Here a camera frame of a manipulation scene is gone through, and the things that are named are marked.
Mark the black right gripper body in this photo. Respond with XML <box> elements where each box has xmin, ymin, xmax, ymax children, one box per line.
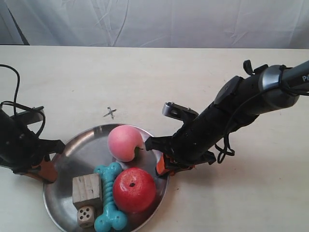
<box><xmin>169</xmin><ymin>76</ymin><xmax>260</xmax><ymax>174</ymax></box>

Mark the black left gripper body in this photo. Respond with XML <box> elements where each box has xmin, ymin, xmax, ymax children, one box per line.
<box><xmin>0</xmin><ymin>110</ymin><xmax>44</xmax><ymax>174</ymax></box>

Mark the red toy apple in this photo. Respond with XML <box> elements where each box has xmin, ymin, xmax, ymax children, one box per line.
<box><xmin>112</xmin><ymin>167</ymin><xmax>156</xmax><ymax>213</ymax></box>

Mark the pink toy peach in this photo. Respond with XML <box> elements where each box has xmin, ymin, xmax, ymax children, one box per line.
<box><xmin>108</xmin><ymin>125</ymin><xmax>143</xmax><ymax>162</ymax></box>

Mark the wooden cube block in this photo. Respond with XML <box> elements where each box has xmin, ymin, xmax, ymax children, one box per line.
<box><xmin>72</xmin><ymin>173</ymin><xmax>103</xmax><ymax>210</ymax></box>

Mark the small wooden die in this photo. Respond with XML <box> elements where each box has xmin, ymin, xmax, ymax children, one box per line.
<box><xmin>77</xmin><ymin>205</ymin><xmax>95</xmax><ymax>228</ymax></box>

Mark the teal rubber bone toy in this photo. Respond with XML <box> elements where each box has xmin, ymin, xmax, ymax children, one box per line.
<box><xmin>94</xmin><ymin>162</ymin><xmax>128</xmax><ymax>232</ymax></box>

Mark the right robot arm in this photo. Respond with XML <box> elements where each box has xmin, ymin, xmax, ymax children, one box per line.
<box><xmin>145</xmin><ymin>60</ymin><xmax>309</xmax><ymax>176</ymax></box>

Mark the grey backdrop cloth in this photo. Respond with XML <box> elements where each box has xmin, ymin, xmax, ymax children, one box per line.
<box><xmin>0</xmin><ymin>0</ymin><xmax>309</xmax><ymax>49</ymax></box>

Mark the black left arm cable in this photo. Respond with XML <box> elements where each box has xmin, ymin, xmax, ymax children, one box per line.
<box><xmin>0</xmin><ymin>64</ymin><xmax>46</xmax><ymax>141</ymax></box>

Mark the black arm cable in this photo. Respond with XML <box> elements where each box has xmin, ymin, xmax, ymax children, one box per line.
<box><xmin>216</xmin><ymin>60</ymin><xmax>309</xmax><ymax>165</ymax></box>
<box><xmin>0</xmin><ymin>64</ymin><xmax>46</xmax><ymax>141</ymax></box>

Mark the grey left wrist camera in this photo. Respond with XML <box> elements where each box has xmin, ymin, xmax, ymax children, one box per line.
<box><xmin>10</xmin><ymin>106</ymin><xmax>44</xmax><ymax>125</ymax></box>

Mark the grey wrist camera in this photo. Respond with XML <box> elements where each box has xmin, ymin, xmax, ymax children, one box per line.
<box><xmin>162</xmin><ymin>102</ymin><xmax>198</xmax><ymax>123</ymax></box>
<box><xmin>10</xmin><ymin>106</ymin><xmax>44</xmax><ymax>125</ymax></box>

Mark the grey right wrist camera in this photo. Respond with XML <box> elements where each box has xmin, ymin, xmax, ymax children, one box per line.
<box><xmin>162</xmin><ymin>102</ymin><xmax>198</xmax><ymax>123</ymax></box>

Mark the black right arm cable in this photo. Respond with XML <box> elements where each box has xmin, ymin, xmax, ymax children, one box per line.
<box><xmin>216</xmin><ymin>60</ymin><xmax>309</xmax><ymax>165</ymax></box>

